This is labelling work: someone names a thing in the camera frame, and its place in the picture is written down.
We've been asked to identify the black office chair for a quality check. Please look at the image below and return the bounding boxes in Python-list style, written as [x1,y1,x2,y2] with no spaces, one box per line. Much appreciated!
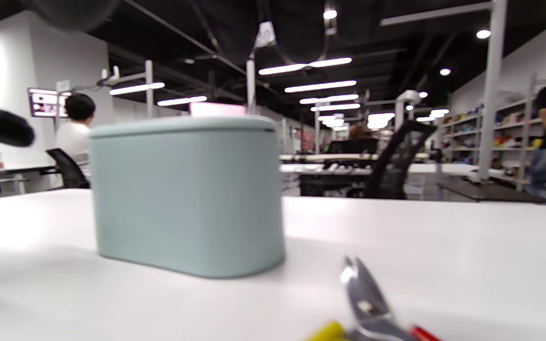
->
[45,148,90,190]
[349,120,437,199]

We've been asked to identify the small wall screen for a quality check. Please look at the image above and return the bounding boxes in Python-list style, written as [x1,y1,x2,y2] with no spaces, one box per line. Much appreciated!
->
[27,88,71,118]

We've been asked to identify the dark brown board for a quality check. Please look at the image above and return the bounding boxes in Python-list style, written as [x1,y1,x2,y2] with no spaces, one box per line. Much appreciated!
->
[437,179,546,204]

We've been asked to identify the row of ceiling lights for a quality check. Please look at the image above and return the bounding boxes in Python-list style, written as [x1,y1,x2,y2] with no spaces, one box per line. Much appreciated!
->
[109,9,492,132]

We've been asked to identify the white metal post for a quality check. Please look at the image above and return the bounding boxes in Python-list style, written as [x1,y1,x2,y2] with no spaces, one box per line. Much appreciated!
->
[144,60,155,119]
[246,56,257,117]
[476,0,509,183]

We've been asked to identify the pink lit monitor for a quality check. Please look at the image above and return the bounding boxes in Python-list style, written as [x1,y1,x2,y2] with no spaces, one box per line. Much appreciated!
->
[189,102,247,118]

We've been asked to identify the person's right hand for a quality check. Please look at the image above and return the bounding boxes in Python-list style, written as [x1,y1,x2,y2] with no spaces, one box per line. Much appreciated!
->
[17,0,382,65]

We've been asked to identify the mint green lidded box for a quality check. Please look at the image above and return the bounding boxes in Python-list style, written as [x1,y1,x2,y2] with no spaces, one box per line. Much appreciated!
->
[89,115,287,279]

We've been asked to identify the red and yellow handled scissors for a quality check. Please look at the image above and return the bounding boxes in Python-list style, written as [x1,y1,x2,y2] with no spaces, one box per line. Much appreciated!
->
[304,256,444,341]

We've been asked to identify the grey storage shelving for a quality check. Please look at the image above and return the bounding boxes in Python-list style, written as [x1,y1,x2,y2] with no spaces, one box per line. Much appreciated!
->
[439,73,546,190]

